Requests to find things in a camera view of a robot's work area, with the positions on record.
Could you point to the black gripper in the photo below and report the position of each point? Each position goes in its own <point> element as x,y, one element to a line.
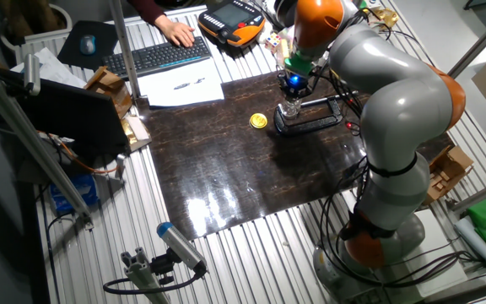
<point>295,83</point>

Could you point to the gold jar lid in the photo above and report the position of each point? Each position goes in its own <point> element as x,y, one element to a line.
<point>258,121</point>

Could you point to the maroon sleeved forearm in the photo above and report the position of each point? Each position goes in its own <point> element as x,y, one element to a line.
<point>148,8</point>

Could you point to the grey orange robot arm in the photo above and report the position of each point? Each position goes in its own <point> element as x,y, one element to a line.
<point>403,110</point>

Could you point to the small glass jar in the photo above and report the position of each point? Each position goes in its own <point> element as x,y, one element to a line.
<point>291,110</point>

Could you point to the bystander's hand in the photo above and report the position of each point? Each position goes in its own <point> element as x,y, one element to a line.
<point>177,31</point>

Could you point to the black C-clamp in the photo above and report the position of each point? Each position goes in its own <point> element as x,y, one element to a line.
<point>310,126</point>

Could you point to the plastic bag of sponges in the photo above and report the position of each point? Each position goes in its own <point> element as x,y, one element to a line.
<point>285,46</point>

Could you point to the Rubik's cube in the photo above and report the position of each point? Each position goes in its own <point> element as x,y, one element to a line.
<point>273,41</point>

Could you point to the black filament spool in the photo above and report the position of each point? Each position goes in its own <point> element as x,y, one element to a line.
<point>285,10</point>

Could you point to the dark marble pattern mat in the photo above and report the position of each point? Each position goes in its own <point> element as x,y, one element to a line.
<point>226,169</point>

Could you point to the orange black teach pendant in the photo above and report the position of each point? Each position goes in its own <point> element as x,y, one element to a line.
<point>230,17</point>

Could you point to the yellow green emergency button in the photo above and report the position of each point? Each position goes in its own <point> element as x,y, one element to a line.
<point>364,3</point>

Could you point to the white paper sheet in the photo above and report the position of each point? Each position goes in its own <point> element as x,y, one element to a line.
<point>171,96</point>

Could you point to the gold metal ornament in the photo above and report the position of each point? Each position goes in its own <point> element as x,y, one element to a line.
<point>387,17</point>

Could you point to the black keyboard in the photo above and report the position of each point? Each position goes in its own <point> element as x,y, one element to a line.
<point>150,59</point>

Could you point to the gold foil box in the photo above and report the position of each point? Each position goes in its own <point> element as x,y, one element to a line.
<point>132,131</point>

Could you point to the brown cardboard box with inserts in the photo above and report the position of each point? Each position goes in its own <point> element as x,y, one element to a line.
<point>447,173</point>

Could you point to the open brown cardboard box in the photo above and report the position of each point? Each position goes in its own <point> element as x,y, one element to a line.
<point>108,84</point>

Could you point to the black mouse pad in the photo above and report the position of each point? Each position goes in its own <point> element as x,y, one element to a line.
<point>104,38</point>

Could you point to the grey blue computer mouse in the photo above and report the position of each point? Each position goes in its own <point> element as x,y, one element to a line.
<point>88,44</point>

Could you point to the black laptop screen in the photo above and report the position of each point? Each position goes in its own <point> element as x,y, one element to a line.
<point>70,114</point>

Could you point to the pale blue roll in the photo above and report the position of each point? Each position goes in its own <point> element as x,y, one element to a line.
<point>475,242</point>

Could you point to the blue tissue pack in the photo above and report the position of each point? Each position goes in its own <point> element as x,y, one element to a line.
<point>74,192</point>

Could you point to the white round bin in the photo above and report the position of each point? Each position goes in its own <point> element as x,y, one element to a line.
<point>66,19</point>

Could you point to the loose white papers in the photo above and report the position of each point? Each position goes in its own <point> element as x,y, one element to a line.
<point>53,67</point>

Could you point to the long aluminium beam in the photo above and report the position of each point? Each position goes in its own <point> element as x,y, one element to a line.
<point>28,135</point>

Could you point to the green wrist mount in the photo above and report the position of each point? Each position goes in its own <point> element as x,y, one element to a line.
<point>298,64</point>

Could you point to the tall aluminium post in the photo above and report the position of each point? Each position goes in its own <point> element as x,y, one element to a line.
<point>122,42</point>

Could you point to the grey camera with blue cap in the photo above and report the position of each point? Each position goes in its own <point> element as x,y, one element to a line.
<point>179,245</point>

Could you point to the slanted aluminium post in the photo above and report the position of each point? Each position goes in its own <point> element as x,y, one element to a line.
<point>479,44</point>

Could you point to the aluminium frame beam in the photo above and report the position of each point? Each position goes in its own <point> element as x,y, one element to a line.
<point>483,193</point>

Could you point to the black camera ball mount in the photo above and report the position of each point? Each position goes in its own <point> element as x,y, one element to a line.
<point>163,266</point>

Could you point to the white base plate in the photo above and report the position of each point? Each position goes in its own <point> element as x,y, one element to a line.
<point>441,253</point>

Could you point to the short aluminium profile post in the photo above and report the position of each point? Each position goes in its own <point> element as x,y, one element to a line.
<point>142,274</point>

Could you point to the slim grey camera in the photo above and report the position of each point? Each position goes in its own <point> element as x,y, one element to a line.
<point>32,74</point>

